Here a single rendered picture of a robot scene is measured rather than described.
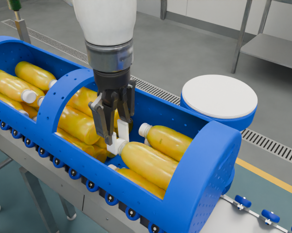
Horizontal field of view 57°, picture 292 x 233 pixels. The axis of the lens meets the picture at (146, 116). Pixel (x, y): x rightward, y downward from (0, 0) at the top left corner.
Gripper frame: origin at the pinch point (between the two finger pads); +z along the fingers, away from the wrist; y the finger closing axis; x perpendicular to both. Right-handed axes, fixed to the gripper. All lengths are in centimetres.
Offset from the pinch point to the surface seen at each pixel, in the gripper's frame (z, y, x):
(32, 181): 61, -2, 57
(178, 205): -0.5, -7.8, -22.1
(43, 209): 85, -2, 57
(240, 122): 14.0, 41.2, -19.1
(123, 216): 22.5, -6.1, -5.5
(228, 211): 22.2, 12.4, -28.7
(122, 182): 2.0, -8.6, -8.6
